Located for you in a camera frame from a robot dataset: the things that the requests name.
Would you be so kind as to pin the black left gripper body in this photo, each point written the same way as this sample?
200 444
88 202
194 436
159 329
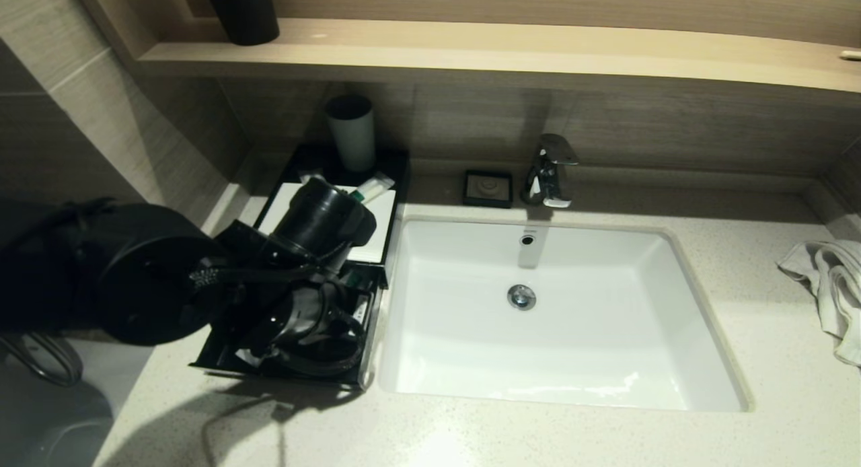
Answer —
343 319

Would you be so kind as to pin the black tray with toiletry packets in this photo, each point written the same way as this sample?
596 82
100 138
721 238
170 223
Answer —
366 359

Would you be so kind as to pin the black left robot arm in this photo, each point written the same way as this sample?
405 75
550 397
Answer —
148 278

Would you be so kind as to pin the flat white packet green label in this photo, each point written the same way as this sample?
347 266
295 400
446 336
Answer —
250 357

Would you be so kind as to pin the clear toothbrush packet green label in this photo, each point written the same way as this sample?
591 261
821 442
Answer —
375 186

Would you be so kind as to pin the chrome drain stopper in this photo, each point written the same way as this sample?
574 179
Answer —
521 297

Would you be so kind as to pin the grey cup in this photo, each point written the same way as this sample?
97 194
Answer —
352 139

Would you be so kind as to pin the black square soap dish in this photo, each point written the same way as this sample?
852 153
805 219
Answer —
488 189

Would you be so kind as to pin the white ceramic sink basin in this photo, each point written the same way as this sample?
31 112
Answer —
572 346

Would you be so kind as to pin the chrome faucet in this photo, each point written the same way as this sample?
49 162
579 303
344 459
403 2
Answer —
548 177

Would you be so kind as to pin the black cylinder container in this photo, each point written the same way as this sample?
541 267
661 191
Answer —
243 13

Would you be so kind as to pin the light wooden shelf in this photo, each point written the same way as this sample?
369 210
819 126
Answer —
538 52

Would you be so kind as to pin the white towel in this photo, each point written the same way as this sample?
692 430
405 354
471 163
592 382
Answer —
834 285

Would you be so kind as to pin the small white shelf item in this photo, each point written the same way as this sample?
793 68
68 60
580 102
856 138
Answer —
849 55

